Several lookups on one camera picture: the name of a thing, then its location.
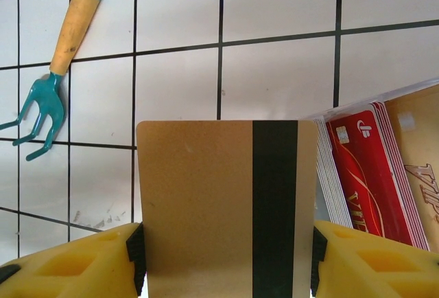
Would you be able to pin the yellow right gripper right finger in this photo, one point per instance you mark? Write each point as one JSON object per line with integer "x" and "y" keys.
{"x": 377, "y": 270}

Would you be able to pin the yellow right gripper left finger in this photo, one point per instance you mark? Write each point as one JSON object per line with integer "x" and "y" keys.
{"x": 68, "y": 270}

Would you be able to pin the clear plastic card box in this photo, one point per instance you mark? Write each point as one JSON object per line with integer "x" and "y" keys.
{"x": 394, "y": 93}

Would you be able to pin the gold VIP card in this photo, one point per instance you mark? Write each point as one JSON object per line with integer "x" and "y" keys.
{"x": 422, "y": 133}

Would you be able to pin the stack of plastic cards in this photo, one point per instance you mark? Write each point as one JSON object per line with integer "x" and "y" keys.
{"x": 329, "y": 174}

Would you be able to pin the red VIP card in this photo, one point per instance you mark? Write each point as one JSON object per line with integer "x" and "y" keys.
{"x": 363, "y": 174}

